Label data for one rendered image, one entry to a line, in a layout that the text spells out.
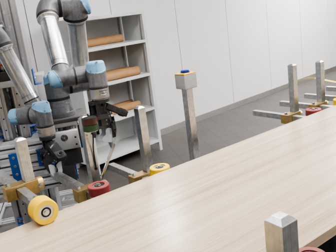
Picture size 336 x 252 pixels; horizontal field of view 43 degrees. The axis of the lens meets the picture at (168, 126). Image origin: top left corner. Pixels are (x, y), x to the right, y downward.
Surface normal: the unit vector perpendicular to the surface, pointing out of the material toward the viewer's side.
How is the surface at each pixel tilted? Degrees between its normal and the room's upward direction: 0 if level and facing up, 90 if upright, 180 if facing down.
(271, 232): 90
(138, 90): 90
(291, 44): 90
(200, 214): 0
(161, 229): 0
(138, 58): 90
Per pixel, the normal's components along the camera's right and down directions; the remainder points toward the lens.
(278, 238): -0.80, 0.25
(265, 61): 0.68, 0.10
